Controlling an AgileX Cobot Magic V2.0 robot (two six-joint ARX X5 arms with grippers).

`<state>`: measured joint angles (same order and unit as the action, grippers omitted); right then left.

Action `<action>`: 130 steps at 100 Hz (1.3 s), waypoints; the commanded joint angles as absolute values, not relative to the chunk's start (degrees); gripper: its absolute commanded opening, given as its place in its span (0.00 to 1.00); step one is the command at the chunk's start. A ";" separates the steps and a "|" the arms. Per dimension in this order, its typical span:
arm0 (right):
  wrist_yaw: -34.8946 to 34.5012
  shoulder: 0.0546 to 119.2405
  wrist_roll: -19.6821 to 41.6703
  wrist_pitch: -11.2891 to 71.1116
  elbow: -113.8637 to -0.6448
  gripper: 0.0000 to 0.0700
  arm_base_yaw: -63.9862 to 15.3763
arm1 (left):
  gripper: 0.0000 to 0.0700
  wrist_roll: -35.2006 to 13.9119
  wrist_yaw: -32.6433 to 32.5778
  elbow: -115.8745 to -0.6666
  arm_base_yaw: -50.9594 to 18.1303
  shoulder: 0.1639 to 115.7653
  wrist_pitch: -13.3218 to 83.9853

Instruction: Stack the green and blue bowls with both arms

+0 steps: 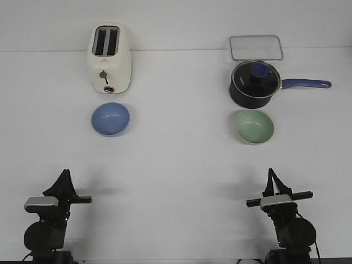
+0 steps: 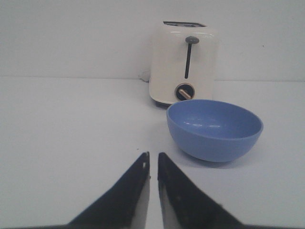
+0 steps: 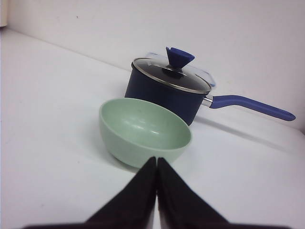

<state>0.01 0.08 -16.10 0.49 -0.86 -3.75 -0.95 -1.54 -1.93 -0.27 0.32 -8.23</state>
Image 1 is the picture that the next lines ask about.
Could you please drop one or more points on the cream two-slot toaster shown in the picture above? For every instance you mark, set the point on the cream two-slot toaster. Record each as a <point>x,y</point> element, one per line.
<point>109,58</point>

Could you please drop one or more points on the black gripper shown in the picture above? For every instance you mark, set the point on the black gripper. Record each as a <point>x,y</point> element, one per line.
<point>282,189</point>
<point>66,195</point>

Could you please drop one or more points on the blue bowl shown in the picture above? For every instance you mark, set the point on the blue bowl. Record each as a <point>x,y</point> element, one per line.
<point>110,119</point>

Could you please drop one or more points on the dark blue saucepan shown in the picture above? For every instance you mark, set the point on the dark blue saucepan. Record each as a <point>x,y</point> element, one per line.
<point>254,103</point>

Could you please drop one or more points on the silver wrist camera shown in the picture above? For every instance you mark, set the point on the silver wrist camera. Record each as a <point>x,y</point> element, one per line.
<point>275,200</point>
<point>37,204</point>

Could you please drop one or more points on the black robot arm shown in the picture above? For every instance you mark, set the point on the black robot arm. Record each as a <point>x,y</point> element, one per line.
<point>295,234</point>
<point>45,238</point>

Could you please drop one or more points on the green bowl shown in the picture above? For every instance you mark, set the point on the green bowl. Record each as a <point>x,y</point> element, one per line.
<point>254,127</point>

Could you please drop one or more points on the glass pot lid blue knob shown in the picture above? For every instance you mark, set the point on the glass pot lid blue knob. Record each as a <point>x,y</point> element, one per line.
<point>256,79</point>

